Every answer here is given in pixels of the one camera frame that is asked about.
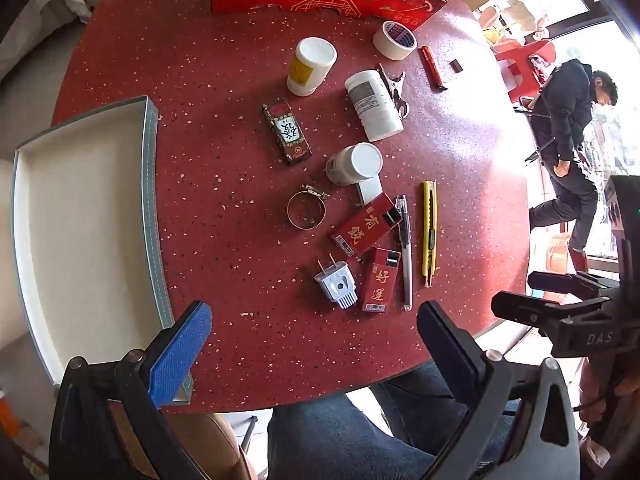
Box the beige masking tape roll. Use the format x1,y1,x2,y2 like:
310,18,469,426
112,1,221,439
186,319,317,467
372,20,418,61

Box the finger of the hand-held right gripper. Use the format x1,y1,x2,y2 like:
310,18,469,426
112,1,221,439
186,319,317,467
527,270,621,302
491,290,626,359

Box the yellow utility knife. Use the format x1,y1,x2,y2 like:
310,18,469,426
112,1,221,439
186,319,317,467
419,180,438,288

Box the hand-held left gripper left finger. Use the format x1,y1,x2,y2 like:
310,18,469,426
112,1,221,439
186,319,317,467
49,301,251,480

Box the white bottle with yellow label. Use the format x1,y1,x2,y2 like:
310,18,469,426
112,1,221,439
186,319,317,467
286,36,338,97

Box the brown chair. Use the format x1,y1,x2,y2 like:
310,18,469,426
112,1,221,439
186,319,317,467
165,410,257,480

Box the small white bottle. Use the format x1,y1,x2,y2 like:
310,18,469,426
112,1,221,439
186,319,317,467
325,142,385,187

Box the red chair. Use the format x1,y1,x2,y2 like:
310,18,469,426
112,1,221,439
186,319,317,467
495,40,557,106

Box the shallow white grey-edged box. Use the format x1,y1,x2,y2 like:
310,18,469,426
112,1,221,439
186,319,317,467
11,95,193,407

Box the person's right hand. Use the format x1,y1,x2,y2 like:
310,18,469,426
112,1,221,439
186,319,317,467
579,357,640,466

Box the metal spring clip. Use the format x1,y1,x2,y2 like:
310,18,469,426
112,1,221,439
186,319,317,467
376,62,411,121

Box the person's legs in jeans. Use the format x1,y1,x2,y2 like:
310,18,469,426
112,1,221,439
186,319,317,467
267,360,506,480

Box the dark patterned small box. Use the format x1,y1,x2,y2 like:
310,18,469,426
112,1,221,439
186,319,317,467
262,98,313,165

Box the large white bottle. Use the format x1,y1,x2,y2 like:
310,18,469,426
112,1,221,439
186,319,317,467
344,69,405,143

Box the clear barrel pen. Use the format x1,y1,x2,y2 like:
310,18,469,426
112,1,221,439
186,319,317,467
395,195,415,311

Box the metal hose clamp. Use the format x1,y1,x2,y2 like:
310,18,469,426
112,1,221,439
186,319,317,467
286,184,331,231

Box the brown cardboard carton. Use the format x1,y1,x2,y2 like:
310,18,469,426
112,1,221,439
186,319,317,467
542,232,573,275

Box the white plug adapter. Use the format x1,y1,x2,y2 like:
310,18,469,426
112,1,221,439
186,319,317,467
314,257,362,311

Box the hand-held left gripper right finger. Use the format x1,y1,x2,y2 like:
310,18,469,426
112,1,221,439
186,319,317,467
416,300,583,480

